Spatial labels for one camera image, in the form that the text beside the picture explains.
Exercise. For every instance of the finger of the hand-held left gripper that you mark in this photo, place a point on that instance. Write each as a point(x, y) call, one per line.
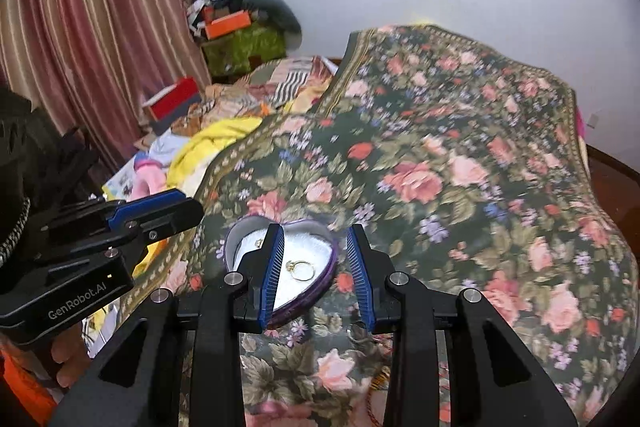
point(145, 206)
point(170, 217)

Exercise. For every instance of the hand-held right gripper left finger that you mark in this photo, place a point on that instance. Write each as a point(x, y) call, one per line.
point(272, 277)

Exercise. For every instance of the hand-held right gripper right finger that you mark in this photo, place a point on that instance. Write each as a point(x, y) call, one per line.
point(357, 277)

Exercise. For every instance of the purple heart-shaped jewelry box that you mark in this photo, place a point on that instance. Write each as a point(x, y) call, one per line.
point(300, 247)

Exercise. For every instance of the person's left hand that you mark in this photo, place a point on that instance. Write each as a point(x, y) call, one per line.
point(70, 357)

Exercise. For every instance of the pink plush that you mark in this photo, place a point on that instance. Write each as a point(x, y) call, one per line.
point(150, 177)

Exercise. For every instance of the yellow blanket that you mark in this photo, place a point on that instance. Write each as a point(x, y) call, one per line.
point(210, 147)

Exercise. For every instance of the red box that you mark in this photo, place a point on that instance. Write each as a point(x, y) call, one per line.
point(175, 99)

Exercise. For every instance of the floral blanket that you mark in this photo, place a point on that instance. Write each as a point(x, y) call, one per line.
point(450, 157)

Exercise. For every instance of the patchwork quilt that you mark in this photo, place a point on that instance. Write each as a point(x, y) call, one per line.
point(280, 82)

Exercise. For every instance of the green cloth covered stand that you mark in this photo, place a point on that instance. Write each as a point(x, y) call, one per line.
point(240, 49)

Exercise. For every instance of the orange box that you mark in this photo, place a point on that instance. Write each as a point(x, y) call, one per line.
point(227, 24)

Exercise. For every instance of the striped pink curtain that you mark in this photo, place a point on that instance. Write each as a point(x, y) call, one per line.
point(100, 7)

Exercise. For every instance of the yellow pillow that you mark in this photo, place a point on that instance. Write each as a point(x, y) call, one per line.
point(425, 23)

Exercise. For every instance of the pink cloth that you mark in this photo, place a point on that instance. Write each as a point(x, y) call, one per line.
point(580, 122)

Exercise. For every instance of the white wall socket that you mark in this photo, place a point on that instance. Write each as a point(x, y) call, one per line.
point(593, 121)

